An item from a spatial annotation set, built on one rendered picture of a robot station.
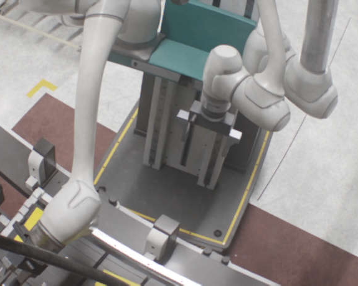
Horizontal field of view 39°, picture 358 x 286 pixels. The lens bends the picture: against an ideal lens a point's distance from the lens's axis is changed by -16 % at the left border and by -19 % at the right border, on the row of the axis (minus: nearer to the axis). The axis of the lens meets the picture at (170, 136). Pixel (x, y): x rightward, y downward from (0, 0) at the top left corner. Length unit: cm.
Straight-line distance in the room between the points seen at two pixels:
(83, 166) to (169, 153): 129
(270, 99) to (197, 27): 61
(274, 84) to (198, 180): 120
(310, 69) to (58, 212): 90
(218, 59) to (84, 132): 43
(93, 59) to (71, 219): 36
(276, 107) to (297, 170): 181
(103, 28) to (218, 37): 81
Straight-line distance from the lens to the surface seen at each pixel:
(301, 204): 317
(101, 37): 131
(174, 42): 212
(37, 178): 189
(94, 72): 130
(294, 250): 297
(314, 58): 168
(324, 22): 157
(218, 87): 160
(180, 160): 267
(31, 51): 383
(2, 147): 205
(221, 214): 260
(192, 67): 202
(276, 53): 152
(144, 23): 194
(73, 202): 125
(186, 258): 180
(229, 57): 157
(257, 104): 153
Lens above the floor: 242
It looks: 48 degrees down
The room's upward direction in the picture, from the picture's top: 11 degrees clockwise
